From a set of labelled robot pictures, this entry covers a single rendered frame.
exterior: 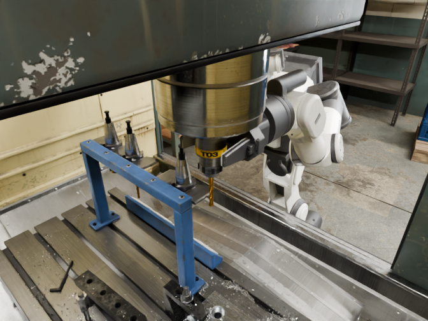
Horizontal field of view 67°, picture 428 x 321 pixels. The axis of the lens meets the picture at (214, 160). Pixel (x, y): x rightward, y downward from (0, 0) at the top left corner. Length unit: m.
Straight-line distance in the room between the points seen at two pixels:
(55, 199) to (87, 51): 1.39
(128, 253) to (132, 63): 0.94
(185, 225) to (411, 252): 0.75
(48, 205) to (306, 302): 1.09
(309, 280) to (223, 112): 0.98
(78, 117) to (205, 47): 1.29
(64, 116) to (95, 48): 1.30
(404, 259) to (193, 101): 1.01
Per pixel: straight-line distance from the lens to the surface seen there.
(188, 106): 0.40
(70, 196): 1.58
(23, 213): 1.55
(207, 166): 0.51
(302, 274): 1.31
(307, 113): 0.64
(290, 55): 1.35
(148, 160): 0.96
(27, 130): 1.46
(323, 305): 1.25
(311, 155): 0.81
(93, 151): 1.03
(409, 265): 1.27
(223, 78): 0.39
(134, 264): 1.09
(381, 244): 2.69
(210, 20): 0.27
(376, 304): 1.38
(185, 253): 0.86
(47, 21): 0.20
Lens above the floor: 1.69
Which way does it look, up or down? 30 degrees down
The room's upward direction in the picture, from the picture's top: straight up
